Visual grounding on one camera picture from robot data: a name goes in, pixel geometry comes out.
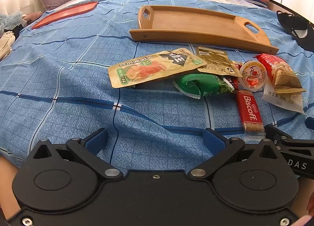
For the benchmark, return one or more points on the light blue cloth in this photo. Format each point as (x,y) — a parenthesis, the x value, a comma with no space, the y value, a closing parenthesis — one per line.
(9,20)

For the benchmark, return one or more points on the olive gold snack packet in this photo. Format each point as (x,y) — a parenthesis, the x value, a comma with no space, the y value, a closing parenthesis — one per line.
(215,60)

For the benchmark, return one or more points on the red biscuit packet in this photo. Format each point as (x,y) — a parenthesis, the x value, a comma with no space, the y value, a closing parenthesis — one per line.
(249,110)

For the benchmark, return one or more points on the beige knitted item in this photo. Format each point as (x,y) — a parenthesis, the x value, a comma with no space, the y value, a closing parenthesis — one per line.
(6,43)

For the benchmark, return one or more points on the red and white peanut packet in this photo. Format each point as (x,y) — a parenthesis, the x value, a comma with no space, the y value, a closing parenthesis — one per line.
(267,63)

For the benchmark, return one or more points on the gold triangular snack packet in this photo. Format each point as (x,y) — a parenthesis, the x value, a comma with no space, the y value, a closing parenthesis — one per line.
(287,82)

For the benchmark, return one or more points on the gold packet with orange picture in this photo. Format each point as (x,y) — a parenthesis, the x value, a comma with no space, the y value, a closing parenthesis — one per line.
(147,69)

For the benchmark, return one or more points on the round jelly cup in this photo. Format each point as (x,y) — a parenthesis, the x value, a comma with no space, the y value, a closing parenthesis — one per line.
(252,75)

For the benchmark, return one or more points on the pink soft item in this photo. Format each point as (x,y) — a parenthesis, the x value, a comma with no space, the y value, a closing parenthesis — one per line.
(33,16)

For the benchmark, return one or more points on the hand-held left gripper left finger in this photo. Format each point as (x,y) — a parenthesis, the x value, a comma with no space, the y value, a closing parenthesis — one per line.
(98,139)

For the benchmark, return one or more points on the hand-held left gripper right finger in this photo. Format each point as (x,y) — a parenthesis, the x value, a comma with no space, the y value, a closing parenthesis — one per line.
(213,141)

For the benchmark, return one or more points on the brown snack packet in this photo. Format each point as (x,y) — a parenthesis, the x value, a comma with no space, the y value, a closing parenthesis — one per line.
(234,81)

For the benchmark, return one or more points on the red oval tray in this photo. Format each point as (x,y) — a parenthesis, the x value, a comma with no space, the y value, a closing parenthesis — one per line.
(63,14)

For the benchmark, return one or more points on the green snack packet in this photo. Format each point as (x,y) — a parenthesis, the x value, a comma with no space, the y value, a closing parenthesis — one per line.
(196,85)

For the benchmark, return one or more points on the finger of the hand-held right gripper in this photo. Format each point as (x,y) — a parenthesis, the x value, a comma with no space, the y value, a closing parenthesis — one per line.
(276,134)

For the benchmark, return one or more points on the black cap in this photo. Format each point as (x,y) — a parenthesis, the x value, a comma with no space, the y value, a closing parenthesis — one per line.
(289,23)

